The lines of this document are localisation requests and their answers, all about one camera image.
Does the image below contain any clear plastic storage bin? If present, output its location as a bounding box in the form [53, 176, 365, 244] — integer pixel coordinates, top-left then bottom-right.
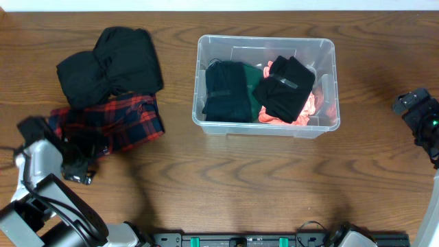
[192, 34, 341, 139]

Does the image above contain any black ribbed garment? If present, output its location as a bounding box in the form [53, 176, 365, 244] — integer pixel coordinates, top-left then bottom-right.
[252, 56, 316, 124]

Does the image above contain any dark green cloth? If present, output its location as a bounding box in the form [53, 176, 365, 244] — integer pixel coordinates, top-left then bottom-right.
[244, 64, 263, 122]

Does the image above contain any red plaid folded shirt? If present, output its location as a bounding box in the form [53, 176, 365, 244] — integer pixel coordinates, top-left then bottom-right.
[48, 93, 165, 157]

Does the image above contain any dark navy garment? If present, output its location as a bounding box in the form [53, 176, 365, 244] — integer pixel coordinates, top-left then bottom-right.
[202, 61, 252, 123]

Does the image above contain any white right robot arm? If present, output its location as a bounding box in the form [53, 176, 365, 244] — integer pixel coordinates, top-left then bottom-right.
[323, 88, 438, 247]

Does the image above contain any orange garment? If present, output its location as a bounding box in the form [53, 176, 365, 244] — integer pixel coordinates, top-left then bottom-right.
[258, 60, 317, 126]

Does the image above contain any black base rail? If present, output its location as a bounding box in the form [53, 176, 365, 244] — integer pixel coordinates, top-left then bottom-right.
[154, 224, 411, 247]

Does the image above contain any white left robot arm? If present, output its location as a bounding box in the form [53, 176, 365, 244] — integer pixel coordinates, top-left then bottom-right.
[1, 132, 154, 246]

